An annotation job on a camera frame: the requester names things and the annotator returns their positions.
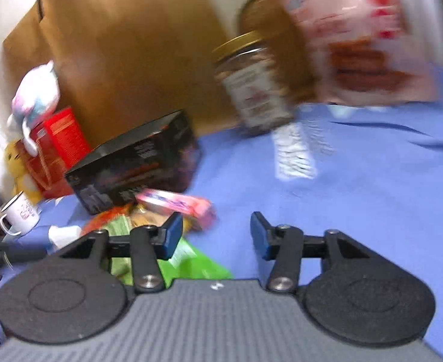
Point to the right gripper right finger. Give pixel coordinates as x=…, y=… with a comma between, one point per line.
x=346, y=289

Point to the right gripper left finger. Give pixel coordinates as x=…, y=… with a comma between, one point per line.
x=84, y=288

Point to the red orange snack packet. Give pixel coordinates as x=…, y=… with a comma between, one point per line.
x=99, y=220

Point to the green snack packet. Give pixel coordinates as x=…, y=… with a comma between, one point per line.
x=187, y=262

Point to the pink candy box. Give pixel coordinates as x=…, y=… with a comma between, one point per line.
x=199, y=212

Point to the black snack box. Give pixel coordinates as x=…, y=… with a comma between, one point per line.
x=162, y=154

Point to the yellow brown snack packet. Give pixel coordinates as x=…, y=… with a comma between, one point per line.
x=149, y=216

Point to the white enamel mug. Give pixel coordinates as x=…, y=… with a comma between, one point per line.
x=19, y=216

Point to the yellow duck plush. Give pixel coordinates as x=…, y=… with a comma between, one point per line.
x=21, y=178

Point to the blue printed tablecloth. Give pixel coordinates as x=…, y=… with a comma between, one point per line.
x=375, y=175

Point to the red gift bag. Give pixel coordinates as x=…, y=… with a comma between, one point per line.
x=61, y=144

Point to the pink blue plush toy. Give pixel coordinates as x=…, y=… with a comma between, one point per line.
x=35, y=100

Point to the large wooden board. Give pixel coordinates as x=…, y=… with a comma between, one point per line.
x=124, y=62

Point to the pink twisted snack bag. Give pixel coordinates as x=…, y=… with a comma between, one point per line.
x=363, y=52

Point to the round wooden board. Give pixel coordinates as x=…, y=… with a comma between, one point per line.
x=270, y=19

